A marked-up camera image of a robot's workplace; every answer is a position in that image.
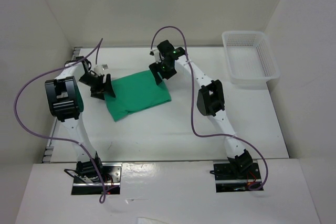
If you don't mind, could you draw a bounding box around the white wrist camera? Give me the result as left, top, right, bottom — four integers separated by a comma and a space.
149, 49, 162, 63
93, 64, 109, 75

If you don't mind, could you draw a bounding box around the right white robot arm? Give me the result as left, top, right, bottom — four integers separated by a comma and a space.
149, 40, 253, 179

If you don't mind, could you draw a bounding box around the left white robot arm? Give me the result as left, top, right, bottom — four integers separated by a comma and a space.
45, 57, 116, 182

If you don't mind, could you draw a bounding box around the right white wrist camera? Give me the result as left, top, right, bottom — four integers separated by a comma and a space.
149, 49, 162, 63

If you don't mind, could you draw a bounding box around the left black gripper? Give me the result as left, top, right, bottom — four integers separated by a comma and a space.
78, 73, 116, 101

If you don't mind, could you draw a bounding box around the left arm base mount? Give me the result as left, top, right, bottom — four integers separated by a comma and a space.
64, 163, 122, 196

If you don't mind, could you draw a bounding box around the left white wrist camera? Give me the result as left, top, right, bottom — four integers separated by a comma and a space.
93, 64, 109, 75

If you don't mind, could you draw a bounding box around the aluminium table edge rail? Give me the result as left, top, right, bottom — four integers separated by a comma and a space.
41, 47, 82, 163

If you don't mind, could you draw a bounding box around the green tank top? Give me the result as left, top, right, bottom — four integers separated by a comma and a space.
104, 70, 172, 122

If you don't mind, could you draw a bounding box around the white plastic mesh basket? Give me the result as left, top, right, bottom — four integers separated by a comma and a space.
222, 30, 280, 86

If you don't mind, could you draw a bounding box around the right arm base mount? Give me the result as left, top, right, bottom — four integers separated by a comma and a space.
209, 162, 262, 193

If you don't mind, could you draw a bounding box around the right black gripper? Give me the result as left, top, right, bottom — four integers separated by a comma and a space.
148, 58, 176, 86

